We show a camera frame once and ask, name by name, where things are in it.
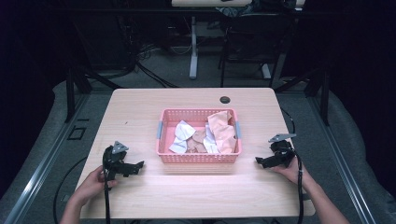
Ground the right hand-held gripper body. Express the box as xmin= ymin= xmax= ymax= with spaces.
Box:
xmin=267 ymin=133 xmax=298 ymax=169

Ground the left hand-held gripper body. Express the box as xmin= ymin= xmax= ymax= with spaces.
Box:
xmin=102 ymin=140 xmax=130 ymax=182

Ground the person's right hand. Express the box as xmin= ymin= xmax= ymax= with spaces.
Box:
xmin=270 ymin=156 xmax=313 ymax=189

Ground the person's left hand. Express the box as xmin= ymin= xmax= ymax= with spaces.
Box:
xmin=72 ymin=165 xmax=120 ymax=207

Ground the pink plastic basket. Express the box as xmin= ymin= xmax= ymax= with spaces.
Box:
xmin=155 ymin=107 xmax=244 ymax=165

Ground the peach cloth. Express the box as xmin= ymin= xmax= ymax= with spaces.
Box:
xmin=206 ymin=110 xmax=238 ymax=155

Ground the white cloth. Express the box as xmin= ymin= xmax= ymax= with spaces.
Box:
xmin=202 ymin=122 xmax=221 ymax=155
xmin=168 ymin=119 xmax=197 ymax=155

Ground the tan cloth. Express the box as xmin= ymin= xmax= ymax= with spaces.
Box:
xmin=185 ymin=127 xmax=208 ymax=154

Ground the black metal stand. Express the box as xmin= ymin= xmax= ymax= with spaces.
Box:
xmin=274 ymin=66 xmax=332 ymax=127
xmin=63 ymin=65 xmax=93 ymax=124

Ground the white desk leg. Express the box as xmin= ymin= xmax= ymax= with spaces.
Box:
xmin=189 ymin=16 xmax=200 ymax=80
xmin=261 ymin=63 xmax=273 ymax=80

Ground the black chair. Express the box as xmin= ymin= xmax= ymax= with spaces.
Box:
xmin=217 ymin=11 xmax=289 ymax=89

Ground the black cable beside table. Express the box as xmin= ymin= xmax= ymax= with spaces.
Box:
xmin=279 ymin=106 xmax=296 ymax=135

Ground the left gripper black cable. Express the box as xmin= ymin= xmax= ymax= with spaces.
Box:
xmin=104 ymin=170 xmax=112 ymax=224

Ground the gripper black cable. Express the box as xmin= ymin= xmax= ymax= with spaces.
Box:
xmin=292 ymin=148 xmax=305 ymax=224
xmin=104 ymin=170 xmax=112 ymax=224

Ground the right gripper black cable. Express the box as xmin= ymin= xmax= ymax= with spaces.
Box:
xmin=292 ymin=148 xmax=305 ymax=224

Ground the aluminium rail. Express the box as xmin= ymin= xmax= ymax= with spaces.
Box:
xmin=2 ymin=92 xmax=92 ymax=224
xmin=305 ymin=94 xmax=378 ymax=224

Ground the black floor cable bundle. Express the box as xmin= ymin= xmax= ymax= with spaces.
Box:
xmin=92 ymin=46 xmax=180 ymax=90

